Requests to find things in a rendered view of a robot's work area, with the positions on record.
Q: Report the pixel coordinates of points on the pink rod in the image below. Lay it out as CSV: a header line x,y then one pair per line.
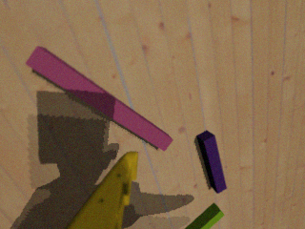
x,y
64,75

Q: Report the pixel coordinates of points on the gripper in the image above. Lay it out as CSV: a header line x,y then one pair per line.
x,y
105,207

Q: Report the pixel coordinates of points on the dark purple rod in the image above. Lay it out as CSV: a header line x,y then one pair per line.
x,y
211,158

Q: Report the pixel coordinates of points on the lime green rod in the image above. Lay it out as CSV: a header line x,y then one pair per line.
x,y
207,219

